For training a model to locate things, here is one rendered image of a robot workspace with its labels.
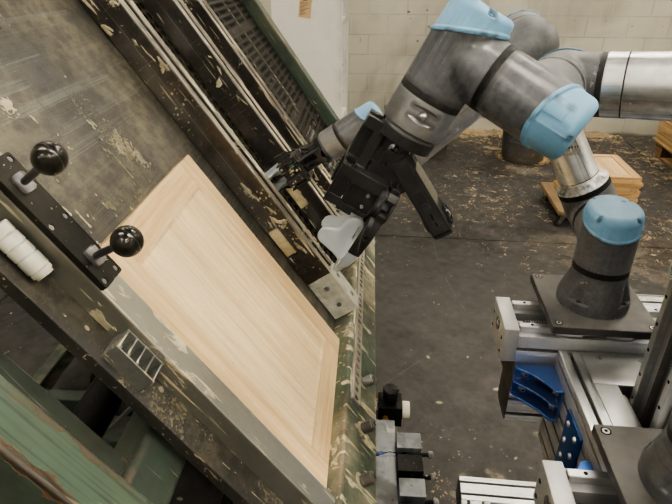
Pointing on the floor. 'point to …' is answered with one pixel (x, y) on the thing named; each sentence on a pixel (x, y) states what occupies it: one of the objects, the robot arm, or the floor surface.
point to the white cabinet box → (318, 43)
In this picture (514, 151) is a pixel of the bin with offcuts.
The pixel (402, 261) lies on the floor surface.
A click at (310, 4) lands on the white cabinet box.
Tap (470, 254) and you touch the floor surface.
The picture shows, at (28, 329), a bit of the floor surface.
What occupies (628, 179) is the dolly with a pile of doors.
